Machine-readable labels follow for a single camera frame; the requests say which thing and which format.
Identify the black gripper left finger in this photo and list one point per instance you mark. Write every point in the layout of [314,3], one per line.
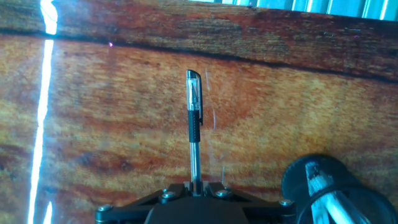
[130,211]

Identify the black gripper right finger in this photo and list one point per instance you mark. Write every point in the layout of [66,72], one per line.
[264,211]

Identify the black mesh pen holder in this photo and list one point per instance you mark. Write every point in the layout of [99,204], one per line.
[295,183]

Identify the clear black gel pen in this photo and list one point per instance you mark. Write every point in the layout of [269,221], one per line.
[194,124]

